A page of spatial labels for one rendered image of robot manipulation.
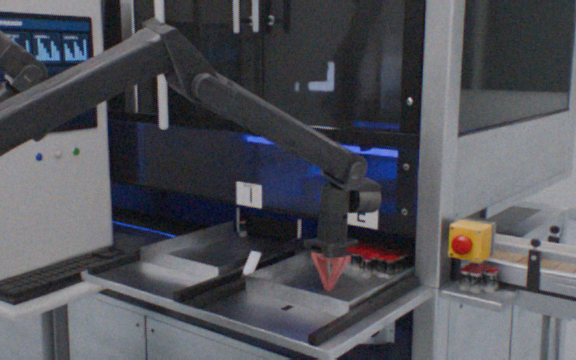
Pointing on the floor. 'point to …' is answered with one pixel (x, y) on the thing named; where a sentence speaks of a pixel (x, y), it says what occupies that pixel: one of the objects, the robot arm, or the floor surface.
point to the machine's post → (437, 173)
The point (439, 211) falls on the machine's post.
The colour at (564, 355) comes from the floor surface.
